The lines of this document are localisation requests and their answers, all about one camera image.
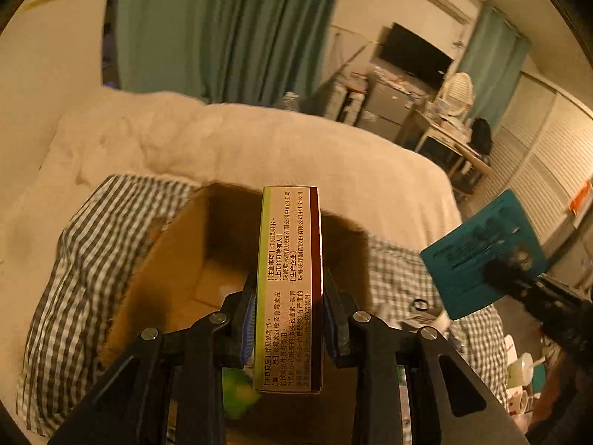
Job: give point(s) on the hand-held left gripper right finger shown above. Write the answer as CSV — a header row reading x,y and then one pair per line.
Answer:
x,y
330,329

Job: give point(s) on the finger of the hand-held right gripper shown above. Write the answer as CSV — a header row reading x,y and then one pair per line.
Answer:
x,y
509,271

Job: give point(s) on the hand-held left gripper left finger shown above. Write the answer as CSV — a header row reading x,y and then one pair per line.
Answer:
x,y
250,327

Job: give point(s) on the teal box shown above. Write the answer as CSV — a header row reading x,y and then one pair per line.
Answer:
x,y
472,250

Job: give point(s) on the medicine box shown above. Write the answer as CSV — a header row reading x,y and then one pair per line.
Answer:
x,y
289,259

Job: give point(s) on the cardboard box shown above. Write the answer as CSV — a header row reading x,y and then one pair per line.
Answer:
x,y
185,259

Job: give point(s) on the green ball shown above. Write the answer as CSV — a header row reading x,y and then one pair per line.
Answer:
x,y
238,394

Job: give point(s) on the white cup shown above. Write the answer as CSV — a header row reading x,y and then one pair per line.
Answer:
x,y
520,371

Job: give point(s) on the white tube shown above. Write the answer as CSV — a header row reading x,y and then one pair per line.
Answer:
x,y
441,323

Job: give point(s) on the white louvered wardrobe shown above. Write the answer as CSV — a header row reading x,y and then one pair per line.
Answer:
x,y
542,162

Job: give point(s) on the black bag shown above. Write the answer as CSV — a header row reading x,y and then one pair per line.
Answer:
x,y
482,135

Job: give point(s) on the white vanity desk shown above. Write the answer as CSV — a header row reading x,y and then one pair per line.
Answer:
x,y
447,136

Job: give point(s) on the cream blanket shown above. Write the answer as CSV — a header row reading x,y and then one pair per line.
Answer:
x,y
278,148

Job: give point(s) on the white oval vanity mirror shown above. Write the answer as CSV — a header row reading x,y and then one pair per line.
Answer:
x,y
457,93

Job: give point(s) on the grey checked cloth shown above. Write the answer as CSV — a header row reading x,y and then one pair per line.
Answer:
x,y
69,287

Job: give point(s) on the grey cabinet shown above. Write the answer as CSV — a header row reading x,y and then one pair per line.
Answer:
x,y
387,109

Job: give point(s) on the narrow green curtain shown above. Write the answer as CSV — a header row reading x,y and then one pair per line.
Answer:
x,y
495,60

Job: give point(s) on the clear water bottle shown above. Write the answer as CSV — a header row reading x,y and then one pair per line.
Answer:
x,y
290,101

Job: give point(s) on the black television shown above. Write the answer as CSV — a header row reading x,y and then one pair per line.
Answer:
x,y
414,55

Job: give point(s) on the wide green curtain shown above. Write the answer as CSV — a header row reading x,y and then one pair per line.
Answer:
x,y
222,23

